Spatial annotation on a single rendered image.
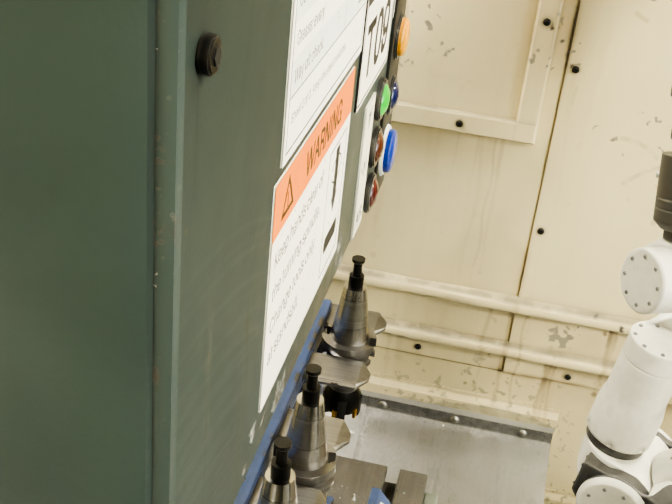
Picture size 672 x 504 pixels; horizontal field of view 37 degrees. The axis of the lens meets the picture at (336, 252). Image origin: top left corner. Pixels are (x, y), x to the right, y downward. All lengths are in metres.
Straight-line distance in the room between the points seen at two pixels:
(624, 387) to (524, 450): 0.60
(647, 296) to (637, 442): 0.19
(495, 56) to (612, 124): 0.19
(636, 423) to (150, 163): 0.90
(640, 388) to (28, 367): 0.85
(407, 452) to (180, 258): 1.39
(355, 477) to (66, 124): 1.24
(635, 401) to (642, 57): 0.51
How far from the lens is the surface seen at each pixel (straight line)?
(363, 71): 0.54
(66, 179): 0.27
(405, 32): 0.66
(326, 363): 1.13
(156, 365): 0.30
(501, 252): 1.52
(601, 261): 1.52
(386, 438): 1.66
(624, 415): 1.11
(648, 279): 1.01
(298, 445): 0.96
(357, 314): 1.13
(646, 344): 1.08
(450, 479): 1.63
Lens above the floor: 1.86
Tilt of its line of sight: 28 degrees down
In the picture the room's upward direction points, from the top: 6 degrees clockwise
